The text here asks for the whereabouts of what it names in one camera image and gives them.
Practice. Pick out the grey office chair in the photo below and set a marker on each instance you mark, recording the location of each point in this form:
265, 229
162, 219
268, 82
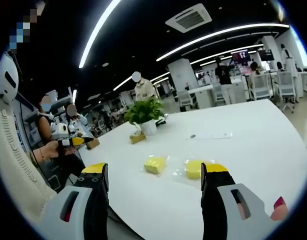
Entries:
185, 100

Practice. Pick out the white worn device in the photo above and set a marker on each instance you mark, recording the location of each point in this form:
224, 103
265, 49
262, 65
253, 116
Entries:
5, 80

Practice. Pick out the ceiling air vent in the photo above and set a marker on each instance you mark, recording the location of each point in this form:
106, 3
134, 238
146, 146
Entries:
189, 18

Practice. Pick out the long ceiling light strip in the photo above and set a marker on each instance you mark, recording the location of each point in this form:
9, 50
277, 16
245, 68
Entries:
97, 32
218, 33

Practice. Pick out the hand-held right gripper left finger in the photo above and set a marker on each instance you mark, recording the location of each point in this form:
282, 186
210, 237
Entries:
75, 212

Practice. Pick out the white square pillar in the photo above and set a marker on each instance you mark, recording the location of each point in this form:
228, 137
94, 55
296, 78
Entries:
182, 75

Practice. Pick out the clear plastic strip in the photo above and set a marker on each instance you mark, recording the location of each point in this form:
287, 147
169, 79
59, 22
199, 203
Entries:
213, 135

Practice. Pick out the person's left hand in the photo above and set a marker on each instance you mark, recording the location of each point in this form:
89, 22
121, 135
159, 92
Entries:
51, 151

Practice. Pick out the wall display screen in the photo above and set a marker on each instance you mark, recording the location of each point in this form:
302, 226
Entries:
241, 57

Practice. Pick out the brown cardboard box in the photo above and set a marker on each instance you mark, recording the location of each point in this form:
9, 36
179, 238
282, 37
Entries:
93, 143

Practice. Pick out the person's right hand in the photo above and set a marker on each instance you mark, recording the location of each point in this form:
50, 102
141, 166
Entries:
279, 211

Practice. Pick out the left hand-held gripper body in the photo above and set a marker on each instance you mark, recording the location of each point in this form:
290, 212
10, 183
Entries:
59, 130

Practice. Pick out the yellow rectangular silicone block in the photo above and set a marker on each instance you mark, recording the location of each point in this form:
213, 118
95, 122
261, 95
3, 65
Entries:
154, 165

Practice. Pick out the green potted plant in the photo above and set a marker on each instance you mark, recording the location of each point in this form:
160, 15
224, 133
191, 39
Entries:
144, 113

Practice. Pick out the yellow round silicone block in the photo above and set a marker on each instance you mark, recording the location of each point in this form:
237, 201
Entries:
193, 170

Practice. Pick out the white mesh office chair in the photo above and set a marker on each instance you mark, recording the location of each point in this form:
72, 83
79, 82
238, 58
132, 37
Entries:
286, 85
260, 86

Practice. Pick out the wooden tissue box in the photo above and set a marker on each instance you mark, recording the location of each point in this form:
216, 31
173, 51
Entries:
137, 138

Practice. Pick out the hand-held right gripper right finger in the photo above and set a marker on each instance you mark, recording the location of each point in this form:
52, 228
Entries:
218, 207

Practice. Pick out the clear plastic wrap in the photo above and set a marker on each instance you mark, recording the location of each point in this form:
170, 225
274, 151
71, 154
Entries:
165, 172
179, 172

